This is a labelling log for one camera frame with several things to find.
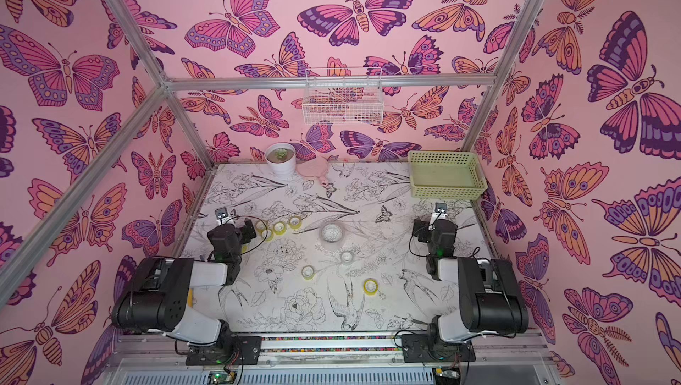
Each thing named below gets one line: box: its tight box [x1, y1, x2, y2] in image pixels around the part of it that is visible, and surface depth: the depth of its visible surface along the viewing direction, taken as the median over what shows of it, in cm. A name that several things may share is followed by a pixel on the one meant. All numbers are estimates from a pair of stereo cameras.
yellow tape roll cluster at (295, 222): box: [289, 215, 303, 230], surface depth 102 cm
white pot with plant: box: [264, 141, 297, 177], surface depth 114 cm
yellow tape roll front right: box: [363, 277, 379, 297], surface depth 86 cm
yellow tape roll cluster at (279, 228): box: [273, 221, 287, 236], surface depth 101 cm
